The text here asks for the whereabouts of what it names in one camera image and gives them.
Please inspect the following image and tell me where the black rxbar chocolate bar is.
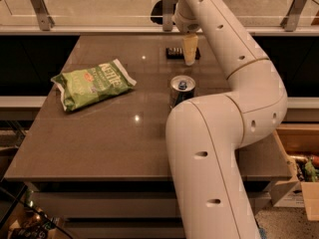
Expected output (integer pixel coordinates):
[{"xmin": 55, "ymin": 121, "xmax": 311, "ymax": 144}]
[{"xmin": 165, "ymin": 47, "xmax": 201, "ymax": 60}]

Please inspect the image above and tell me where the right metal railing post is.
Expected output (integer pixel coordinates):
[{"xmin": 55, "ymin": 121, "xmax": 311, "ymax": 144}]
[{"xmin": 280, "ymin": 0, "xmax": 307, "ymax": 32}]

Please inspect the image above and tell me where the left metal railing post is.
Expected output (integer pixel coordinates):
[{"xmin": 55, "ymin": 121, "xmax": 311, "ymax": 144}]
[{"xmin": 30, "ymin": 0, "xmax": 55, "ymax": 31}]

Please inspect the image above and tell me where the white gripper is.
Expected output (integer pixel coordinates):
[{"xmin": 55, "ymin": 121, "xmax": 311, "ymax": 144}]
[{"xmin": 172, "ymin": 0, "xmax": 199, "ymax": 66}]

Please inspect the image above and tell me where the middle metal railing post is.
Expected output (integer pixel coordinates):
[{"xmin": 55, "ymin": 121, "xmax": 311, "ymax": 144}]
[{"xmin": 162, "ymin": 0, "xmax": 174, "ymax": 32}]

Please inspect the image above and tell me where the silver blue energy drink can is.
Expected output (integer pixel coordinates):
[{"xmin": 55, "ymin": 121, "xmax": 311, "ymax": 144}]
[{"xmin": 169, "ymin": 75, "xmax": 195, "ymax": 109}]

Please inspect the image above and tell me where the glass railing panel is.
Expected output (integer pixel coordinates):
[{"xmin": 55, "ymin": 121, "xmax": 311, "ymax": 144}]
[{"xmin": 0, "ymin": 0, "xmax": 319, "ymax": 27}]

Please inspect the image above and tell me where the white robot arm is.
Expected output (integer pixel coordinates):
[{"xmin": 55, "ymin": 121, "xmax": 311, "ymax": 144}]
[{"xmin": 165, "ymin": 0, "xmax": 287, "ymax": 239}]

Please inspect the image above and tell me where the cardboard box with items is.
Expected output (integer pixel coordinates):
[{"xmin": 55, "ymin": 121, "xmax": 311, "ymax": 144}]
[{"xmin": 271, "ymin": 123, "xmax": 319, "ymax": 221}]

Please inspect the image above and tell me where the grey table drawer unit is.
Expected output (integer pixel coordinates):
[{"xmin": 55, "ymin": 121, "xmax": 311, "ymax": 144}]
[{"xmin": 26, "ymin": 180, "xmax": 277, "ymax": 239}]

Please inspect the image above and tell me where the metal railing post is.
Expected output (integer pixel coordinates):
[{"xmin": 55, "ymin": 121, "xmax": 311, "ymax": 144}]
[
  {"xmin": 162, "ymin": 0, "xmax": 174, "ymax": 32},
  {"xmin": 280, "ymin": 0, "xmax": 307, "ymax": 32},
  {"xmin": 30, "ymin": 0, "xmax": 55, "ymax": 31}
]

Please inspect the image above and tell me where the black office chair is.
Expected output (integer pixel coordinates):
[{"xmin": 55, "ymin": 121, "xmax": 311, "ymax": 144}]
[{"xmin": 151, "ymin": 0, "xmax": 178, "ymax": 25}]

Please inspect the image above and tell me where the green kettle chips bag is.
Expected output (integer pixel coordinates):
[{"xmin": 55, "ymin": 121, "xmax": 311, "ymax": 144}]
[{"xmin": 51, "ymin": 59, "xmax": 137, "ymax": 112}]

